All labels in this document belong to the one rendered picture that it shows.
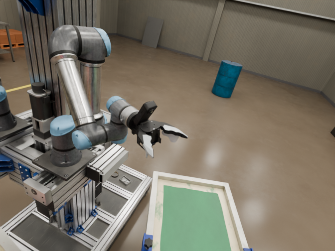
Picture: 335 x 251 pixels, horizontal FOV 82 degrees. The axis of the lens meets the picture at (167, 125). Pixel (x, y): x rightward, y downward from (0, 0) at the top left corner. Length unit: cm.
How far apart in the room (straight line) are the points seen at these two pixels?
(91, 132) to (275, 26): 1096
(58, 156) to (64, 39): 55
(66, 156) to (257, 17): 1088
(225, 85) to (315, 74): 638
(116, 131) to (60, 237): 146
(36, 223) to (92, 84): 157
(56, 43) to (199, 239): 119
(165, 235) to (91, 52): 101
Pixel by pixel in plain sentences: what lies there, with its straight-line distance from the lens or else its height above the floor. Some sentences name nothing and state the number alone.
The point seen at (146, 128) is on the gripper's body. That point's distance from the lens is 65.
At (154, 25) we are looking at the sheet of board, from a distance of 1225.
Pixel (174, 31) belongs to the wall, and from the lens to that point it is 1208.
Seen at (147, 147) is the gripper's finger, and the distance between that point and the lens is 58.
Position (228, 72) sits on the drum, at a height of 78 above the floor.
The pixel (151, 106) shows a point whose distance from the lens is 61.
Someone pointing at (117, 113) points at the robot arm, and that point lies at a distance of 75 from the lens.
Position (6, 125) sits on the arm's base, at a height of 129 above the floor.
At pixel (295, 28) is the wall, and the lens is 1148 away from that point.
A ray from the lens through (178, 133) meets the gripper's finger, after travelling 65.
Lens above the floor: 203
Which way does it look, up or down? 30 degrees down
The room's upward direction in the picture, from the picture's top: 13 degrees clockwise
